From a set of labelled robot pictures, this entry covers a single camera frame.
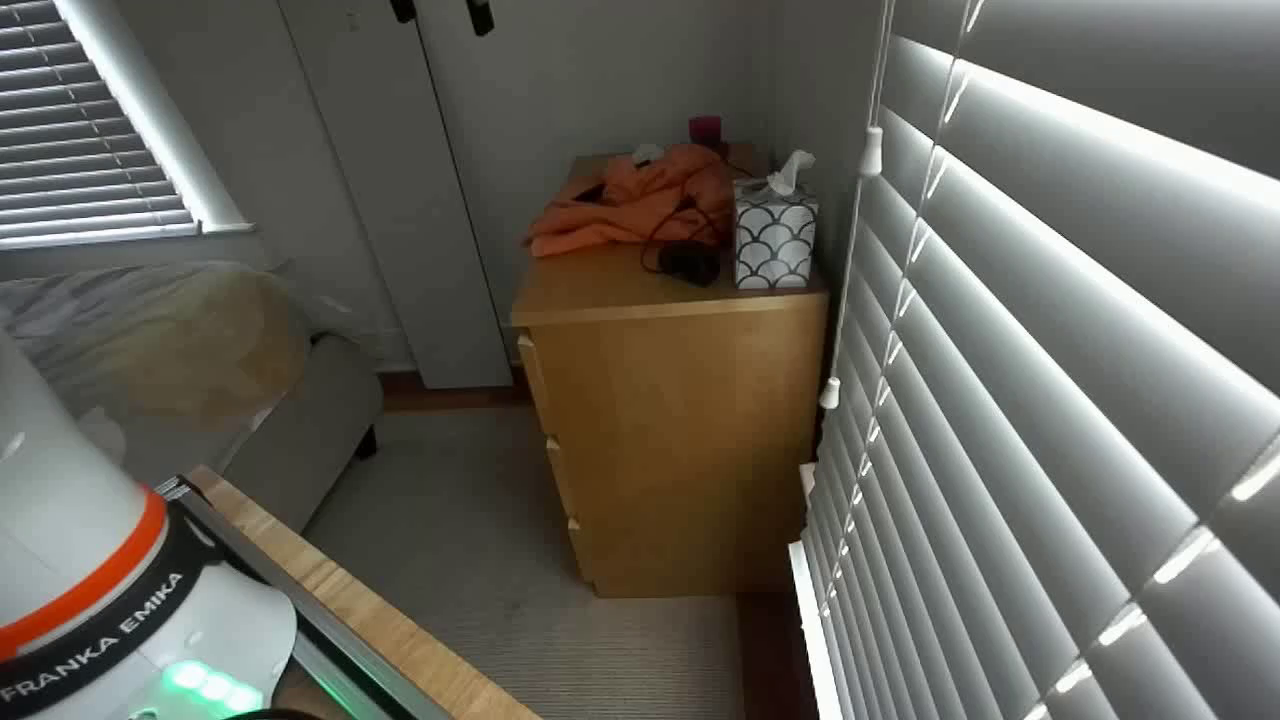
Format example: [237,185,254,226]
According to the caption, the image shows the patterned tissue box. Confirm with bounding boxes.
[732,177,820,292]

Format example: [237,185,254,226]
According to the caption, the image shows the white paper wipe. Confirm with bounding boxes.
[764,149,817,199]

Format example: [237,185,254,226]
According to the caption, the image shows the wooden nightstand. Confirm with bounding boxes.
[509,148,831,600]

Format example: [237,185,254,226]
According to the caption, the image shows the wooden drawer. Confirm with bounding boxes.
[513,328,554,439]
[543,434,579,523]
[566,516,602,589]

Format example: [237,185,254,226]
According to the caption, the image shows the orange cloth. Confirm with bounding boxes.
[524,143,738,260]

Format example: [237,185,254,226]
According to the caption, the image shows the white closet doors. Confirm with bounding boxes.
[274,0,773,391]

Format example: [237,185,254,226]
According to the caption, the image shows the grey upholstered bed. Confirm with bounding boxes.
[0,258,386,537]

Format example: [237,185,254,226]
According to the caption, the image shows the tan pillow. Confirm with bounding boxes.
[95,264,313,433]

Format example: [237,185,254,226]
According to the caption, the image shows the window blind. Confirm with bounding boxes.
[788,0,1280,720]
[0,0,257,251]

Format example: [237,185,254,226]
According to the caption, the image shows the black cable with plug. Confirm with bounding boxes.
[639,196,725,289]

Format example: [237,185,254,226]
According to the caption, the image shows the white blind cord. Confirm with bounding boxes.
[818,0,894,412]

